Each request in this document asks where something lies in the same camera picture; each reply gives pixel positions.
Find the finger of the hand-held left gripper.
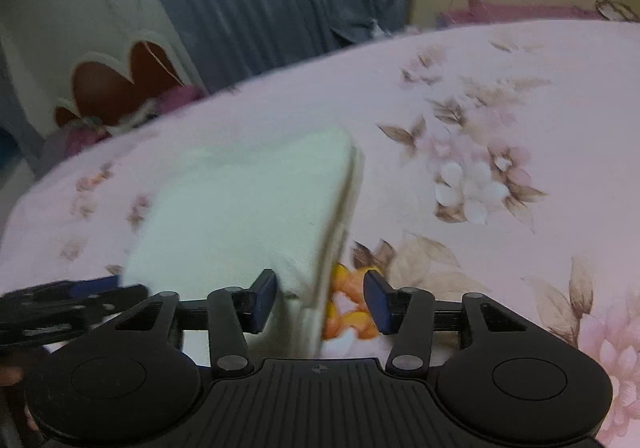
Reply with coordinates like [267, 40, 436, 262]
[0, 284, 150, 345]
[0, 276, 124, 305]

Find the white hanging cable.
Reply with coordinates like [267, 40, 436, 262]
[144, 42, 182, 80]

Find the brown patterned cushion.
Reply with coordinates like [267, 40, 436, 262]
[594, 0, 640, 24]

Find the pink pillow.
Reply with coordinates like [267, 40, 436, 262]
[439, 0, 603, 27]
[154, 85, 207, 113]

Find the pink floral blanket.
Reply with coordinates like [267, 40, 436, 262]
[0, 18, 640, 448]

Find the pale green small garment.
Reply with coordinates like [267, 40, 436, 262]
[122, 127, 367, 365]

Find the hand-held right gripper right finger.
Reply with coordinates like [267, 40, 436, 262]
[363, 269, 531, 378]

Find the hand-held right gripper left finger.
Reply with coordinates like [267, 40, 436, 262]
[112, 269, 278, 379]

